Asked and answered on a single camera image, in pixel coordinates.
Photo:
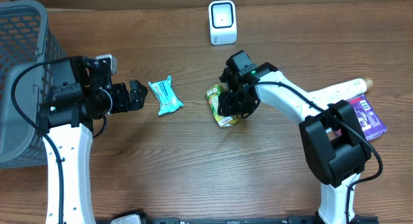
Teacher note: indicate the white base mount left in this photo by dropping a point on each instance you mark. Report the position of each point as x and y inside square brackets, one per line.
[137, 216]

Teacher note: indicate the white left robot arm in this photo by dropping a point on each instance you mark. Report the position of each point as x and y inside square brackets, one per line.
[82, 92]

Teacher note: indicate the white tube gold cap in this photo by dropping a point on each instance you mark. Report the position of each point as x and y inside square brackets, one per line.
[341, 91]

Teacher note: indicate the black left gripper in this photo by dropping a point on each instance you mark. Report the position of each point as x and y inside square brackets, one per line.
[130, 97]

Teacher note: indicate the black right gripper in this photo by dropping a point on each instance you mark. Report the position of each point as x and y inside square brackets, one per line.
[233, 101]

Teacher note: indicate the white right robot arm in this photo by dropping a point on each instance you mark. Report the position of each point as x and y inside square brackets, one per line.
[335, 147]

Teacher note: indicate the mint green wipes pack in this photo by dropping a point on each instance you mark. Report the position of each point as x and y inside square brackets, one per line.
[168, 101]

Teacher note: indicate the purple Carefree pad pack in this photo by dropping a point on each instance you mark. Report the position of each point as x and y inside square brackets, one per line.
[371, 125]

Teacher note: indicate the white barcode scanner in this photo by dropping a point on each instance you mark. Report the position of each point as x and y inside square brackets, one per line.
[222, 22]

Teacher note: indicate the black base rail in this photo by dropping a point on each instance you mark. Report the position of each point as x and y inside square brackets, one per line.
[288, 220]

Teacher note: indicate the green yellow snack packet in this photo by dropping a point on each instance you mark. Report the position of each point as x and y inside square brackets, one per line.
[212, 95]

